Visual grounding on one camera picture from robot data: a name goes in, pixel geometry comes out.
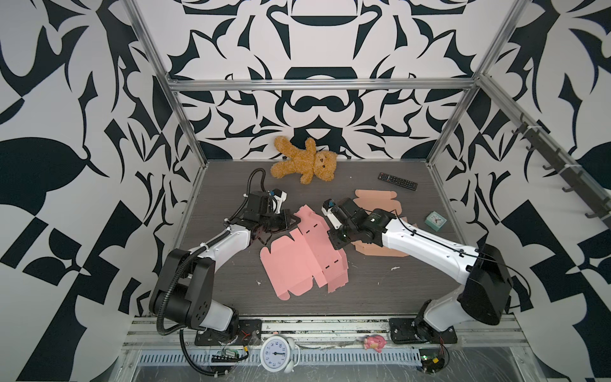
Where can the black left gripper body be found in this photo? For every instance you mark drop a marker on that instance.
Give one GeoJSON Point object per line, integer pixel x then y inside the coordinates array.
{"type": "Point", "coordinates": [272, 222]}

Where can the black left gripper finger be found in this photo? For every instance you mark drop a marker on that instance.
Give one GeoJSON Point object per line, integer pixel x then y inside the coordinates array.
{"type": "Point", "coordinates": [287, 220]}
{"type": "Point", "coordinates": [266, 236]}

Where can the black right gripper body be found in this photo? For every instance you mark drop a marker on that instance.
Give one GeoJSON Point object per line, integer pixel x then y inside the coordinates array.
{"type": "Point", "coordinates": [340, 237]}

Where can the pink cardboard box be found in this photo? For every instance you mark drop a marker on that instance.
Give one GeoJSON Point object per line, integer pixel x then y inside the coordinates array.
{"type": "Point", "coordinates": [305, 257]}

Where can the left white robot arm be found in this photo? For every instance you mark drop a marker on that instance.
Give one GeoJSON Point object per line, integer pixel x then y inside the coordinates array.
{"type": "Point", "coordinates": [183, 295]}

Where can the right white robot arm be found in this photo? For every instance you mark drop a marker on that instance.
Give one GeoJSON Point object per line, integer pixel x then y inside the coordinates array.
{"type": "Point", "coordinates": [484, 279]}

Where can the black remote control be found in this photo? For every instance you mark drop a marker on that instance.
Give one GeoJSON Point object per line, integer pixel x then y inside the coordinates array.
{"type": "Point", "coordinates": [400, 182]}

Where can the brown teddy bear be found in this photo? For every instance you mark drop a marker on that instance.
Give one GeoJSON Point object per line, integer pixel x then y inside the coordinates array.
{"type": "Point", "coordinates": [309, 162]}

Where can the small teal alarm clock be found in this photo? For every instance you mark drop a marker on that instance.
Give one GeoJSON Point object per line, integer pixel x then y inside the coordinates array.
{"type": "Point", "coordinates": [435, 221]}

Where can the white round alarm clock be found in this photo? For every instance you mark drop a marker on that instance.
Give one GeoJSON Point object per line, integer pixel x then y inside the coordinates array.
{"type": "Point", "coordinates": [280, 354]}

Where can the small pink toy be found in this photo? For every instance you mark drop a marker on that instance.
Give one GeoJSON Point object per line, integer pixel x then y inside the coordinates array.
{"type": "Point", "coordinates": [374, 342]}

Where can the green circuit board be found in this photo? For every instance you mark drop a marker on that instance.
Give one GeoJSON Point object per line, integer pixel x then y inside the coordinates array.
{"type": "Point", "coordinates": [432, 363]}

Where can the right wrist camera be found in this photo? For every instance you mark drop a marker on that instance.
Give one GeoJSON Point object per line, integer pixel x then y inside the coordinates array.
{"type": "Point", "coordinates": [332, 213]}

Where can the white slotted cable duct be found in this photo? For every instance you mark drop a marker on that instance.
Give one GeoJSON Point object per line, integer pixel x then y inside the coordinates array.
{"type": "Point", "coordinates": [406, 357]}

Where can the grey wall hook rail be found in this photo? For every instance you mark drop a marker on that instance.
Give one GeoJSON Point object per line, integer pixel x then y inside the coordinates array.
{"type": "Point", "coordinates": [559, 162]}

